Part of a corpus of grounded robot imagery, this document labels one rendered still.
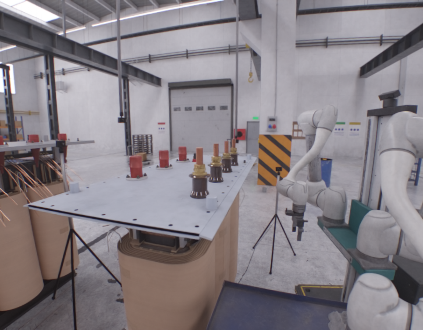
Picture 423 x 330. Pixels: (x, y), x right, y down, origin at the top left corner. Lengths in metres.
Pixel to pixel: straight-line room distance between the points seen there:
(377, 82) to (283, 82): 10.22
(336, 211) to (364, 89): 14.14
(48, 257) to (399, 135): 2.69
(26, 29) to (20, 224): 8.61
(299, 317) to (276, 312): 0.10
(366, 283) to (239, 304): 0.60
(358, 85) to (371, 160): 13.98
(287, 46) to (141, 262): 6.24
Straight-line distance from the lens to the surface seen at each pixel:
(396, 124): 0.91
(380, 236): 1.31
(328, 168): 6.02
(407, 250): 1.33
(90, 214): 0.82
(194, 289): 1.10
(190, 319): 1.20
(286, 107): 6.25
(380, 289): 0.67
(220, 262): 1.54
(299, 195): 1.50
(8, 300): 2.50
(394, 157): 0.84
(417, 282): 1.65
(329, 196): 1.70
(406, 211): 0.78
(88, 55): 11.82
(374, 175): 1.67
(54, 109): 10.76
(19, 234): 2.28
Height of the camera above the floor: 1.64
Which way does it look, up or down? 10 degrees down
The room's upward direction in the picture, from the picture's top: straight up
